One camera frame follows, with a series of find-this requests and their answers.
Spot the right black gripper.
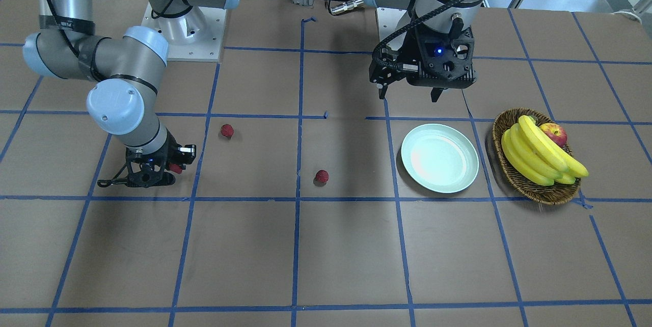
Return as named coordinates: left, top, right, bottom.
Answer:
left=165, top=133, right=197, bottom=170

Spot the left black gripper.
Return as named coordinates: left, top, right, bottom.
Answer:
left=370, top=45, right=445, bottom=103

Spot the strawberry with green leaves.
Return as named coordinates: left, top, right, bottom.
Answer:
left=167, top=162, right=184, bottom=174

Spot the plain red strawberry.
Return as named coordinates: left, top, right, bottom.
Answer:
left=314, top=170, right=329, bottom=184

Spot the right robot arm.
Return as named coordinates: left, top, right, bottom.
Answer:
left=22, top=0, right=240, bottom=173

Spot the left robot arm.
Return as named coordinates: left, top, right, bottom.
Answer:
left=364, top=0, right=484, bottom=102

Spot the light green plate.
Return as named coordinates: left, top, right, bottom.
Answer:
left=400, top=123, right=479, bottom=193

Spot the yellow banana bunch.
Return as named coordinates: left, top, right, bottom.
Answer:
left=501, top=115, right=589, bottom=187

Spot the red apple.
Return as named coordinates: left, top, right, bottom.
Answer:
left=539, top=122, right=568, bottom=148

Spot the wicker basket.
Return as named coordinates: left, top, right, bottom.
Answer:
left=485, top=108, right=582, bottom=206

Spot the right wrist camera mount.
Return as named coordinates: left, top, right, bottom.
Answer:
left=125, top=148, right=176, bottom=188

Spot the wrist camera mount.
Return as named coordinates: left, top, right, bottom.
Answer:
left=125, top=148, right=176, bottom=188
left=403, top=25, right=477, bottom=89

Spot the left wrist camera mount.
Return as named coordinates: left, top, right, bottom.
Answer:
left=403, top=25, right=477, bottom=89

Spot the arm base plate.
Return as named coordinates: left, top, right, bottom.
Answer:
left=376, top=8, right=411, bottom=54
left=141, top=5, right=228, bottom=63

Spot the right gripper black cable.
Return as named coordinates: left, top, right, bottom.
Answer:
left=97, top=161, right=134, bottom=188

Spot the silver cable connector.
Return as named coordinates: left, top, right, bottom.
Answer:
left=325, top=0, right=365, bottom=17

